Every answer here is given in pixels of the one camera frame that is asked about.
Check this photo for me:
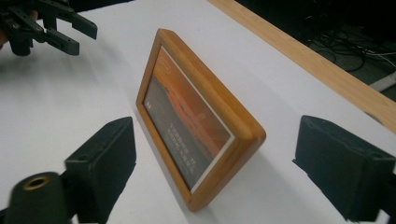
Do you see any white metal stand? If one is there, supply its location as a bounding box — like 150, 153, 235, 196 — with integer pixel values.
368, 70, 396, 93

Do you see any wooden table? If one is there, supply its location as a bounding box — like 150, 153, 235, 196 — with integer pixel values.
206, 0, 396, 135

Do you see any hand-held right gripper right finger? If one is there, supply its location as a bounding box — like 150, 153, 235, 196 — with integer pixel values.
291, 114, 396, 223

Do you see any wooden photo frame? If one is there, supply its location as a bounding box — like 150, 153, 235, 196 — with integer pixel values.
135, 28, 268, 214

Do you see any white paper sheet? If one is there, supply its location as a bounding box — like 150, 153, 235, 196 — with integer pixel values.
0, 0, 396, 224

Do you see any bundle of black floor cables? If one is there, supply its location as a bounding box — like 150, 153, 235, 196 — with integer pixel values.
305, 27, 396, 73

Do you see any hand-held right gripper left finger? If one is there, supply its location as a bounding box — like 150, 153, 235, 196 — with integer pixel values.
60, 116, 137, 224

